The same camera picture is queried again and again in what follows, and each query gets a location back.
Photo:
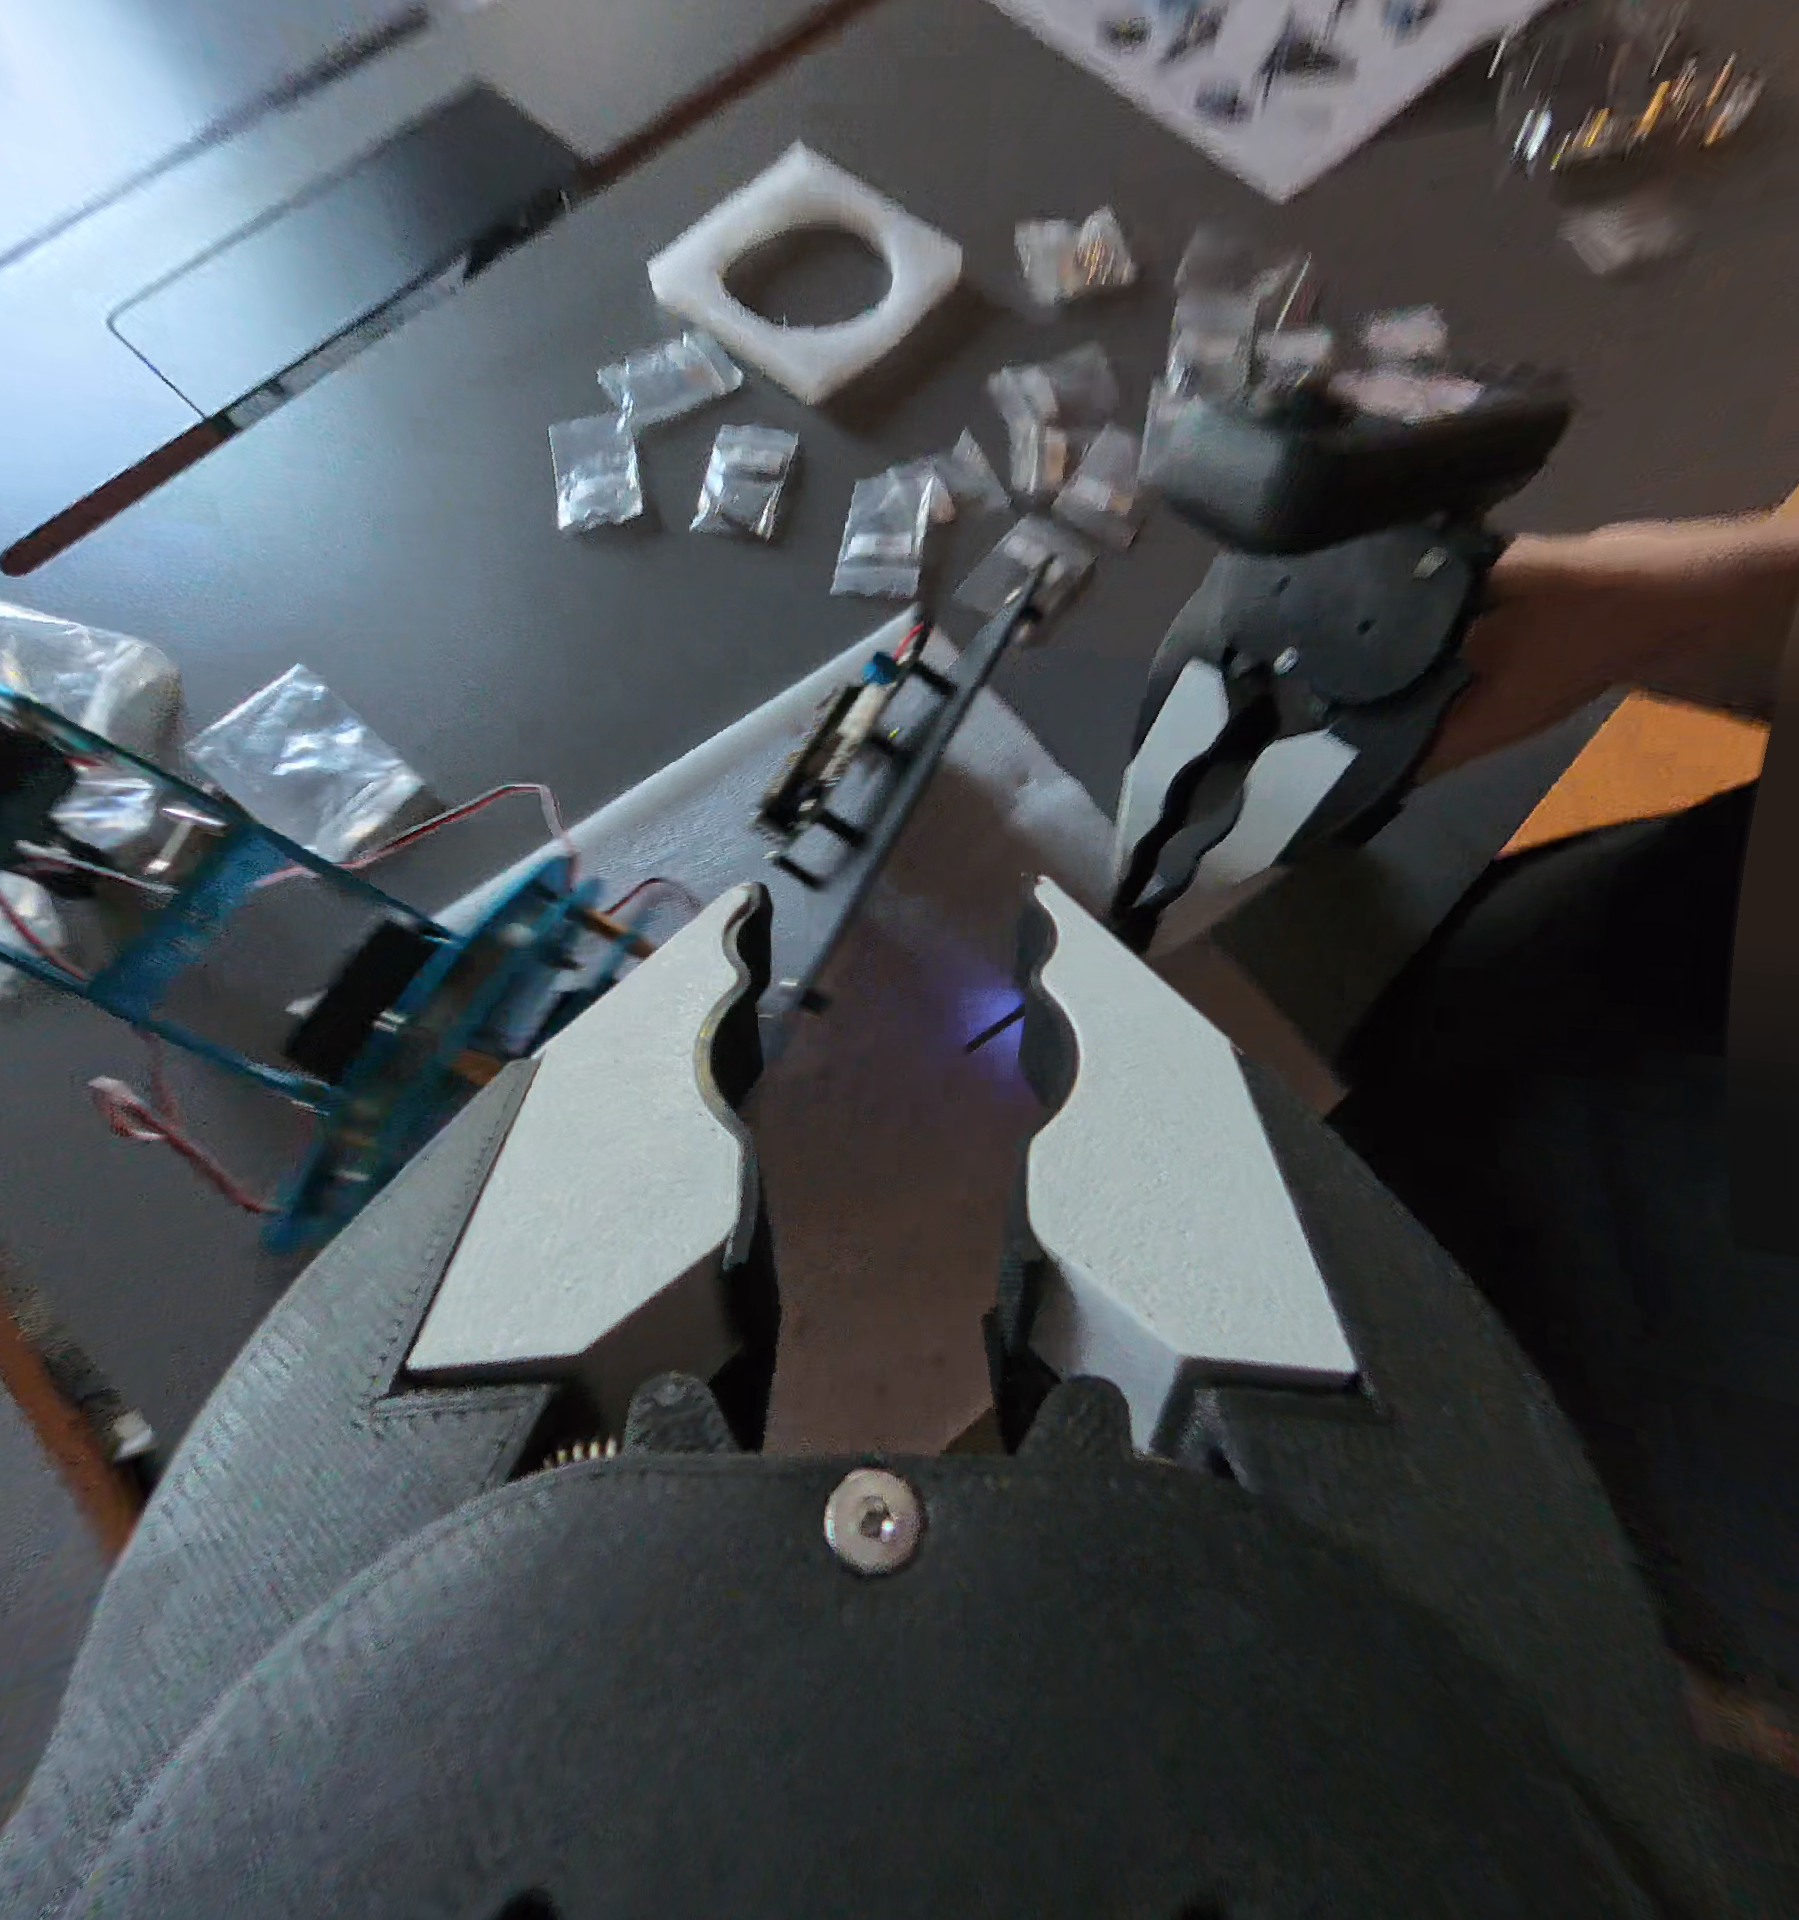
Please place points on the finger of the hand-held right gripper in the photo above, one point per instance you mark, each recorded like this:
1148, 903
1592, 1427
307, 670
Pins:
1290, 796
1163, 766

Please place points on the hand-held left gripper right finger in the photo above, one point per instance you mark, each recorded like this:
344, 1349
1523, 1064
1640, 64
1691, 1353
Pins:
1177, 1202

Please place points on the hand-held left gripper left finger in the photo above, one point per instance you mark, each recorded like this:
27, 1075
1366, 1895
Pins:
601, 1185

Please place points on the black electric screwdriver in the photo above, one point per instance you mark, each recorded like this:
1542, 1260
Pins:
994, 1031

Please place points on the blue toy robot arm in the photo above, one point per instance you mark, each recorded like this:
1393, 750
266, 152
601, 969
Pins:
246, 875

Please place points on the person's right forearm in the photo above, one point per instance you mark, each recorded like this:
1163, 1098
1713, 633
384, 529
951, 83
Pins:
1634, 599

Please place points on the dark grey desk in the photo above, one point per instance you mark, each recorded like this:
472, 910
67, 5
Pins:
387, 573

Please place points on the grey foam pad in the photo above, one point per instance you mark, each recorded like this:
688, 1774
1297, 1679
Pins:
1021, 782

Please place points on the printed instruction sheet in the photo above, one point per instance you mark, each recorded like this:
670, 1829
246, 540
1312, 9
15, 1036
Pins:
1290, 121

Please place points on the pile of small screw bags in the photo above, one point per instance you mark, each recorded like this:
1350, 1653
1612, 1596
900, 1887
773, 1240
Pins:
750, 482

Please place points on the large clear plastic bag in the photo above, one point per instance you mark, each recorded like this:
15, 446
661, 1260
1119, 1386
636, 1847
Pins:
43, 654

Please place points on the white foam frame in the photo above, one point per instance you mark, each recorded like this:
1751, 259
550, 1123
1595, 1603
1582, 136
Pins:
688, 272

